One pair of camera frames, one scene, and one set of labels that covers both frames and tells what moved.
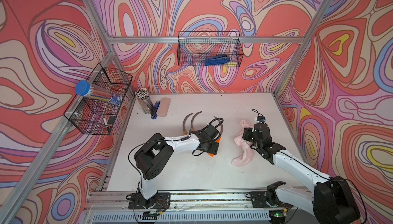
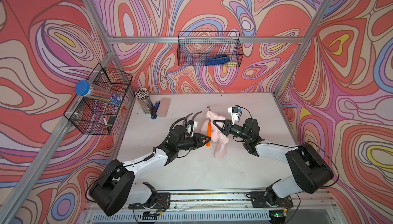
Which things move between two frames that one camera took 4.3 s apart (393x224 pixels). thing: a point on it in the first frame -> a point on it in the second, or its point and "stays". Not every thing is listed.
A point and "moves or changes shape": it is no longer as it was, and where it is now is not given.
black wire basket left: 95,114 stays
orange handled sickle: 219,138 moves or changes shape
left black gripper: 215,149 -> 196,140
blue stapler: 156,106 stays
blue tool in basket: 219,60 stays
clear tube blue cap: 84,88 stays
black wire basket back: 193,47 stays
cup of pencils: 143,95 stays
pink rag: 248,155 -> 218,136
